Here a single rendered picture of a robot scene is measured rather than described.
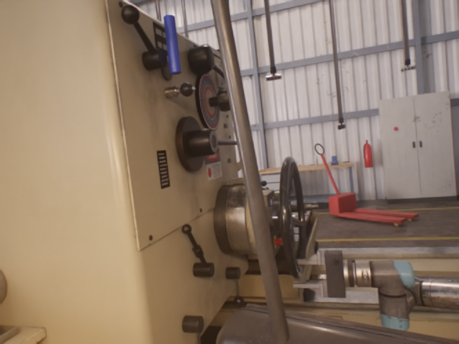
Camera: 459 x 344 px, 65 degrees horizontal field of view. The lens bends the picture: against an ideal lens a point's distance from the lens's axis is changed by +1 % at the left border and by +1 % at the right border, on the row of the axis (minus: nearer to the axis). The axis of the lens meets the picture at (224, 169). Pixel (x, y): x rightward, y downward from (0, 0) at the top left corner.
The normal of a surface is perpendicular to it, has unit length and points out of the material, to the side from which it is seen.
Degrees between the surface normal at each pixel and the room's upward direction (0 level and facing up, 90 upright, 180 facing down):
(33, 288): 90
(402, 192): 90
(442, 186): 90
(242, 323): 20
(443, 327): 90
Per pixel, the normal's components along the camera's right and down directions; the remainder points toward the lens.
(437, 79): -0.31, 0.10
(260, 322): -0.29, -0.90
